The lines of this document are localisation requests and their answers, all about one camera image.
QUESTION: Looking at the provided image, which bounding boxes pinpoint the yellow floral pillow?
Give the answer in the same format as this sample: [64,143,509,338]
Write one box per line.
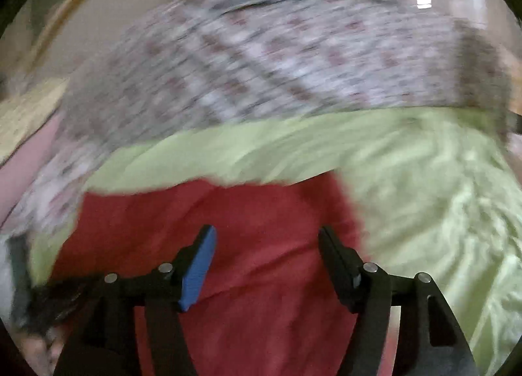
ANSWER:
[0,76,70,166]

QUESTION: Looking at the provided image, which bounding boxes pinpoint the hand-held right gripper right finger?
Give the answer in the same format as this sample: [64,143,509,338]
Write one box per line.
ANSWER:
[317,225,477,376]

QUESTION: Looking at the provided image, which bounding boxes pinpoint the light green bed sheet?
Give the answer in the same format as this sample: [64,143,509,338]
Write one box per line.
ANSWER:
[28,107,522,376]

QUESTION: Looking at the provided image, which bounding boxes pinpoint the red quilted jacket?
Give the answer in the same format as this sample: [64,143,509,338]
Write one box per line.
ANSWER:
[49,174,402,376]

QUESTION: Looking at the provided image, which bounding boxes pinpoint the person's left hand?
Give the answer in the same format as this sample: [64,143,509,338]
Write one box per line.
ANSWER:
[16,329,68,376]

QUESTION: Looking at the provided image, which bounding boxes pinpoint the red floral patterned blanket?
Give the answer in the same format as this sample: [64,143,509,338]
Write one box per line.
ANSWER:
[61,0,514,148]

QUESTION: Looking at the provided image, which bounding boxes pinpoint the gold picture frame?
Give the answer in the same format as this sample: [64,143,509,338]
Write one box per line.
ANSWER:
[24,0,151,71]

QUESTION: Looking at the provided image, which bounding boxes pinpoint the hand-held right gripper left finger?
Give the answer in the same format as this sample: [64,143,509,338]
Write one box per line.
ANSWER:
[53,224,218,376]

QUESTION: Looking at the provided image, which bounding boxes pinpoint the white floral cloth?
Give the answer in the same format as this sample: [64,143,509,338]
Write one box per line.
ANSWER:
[0,131,119,238]

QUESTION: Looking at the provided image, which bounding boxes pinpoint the pink cloth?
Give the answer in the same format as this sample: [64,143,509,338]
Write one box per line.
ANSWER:
[0,115,68,230]

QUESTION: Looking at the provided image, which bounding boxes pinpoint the dark furniture edge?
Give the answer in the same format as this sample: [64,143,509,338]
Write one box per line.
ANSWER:
[506,109,522,138]

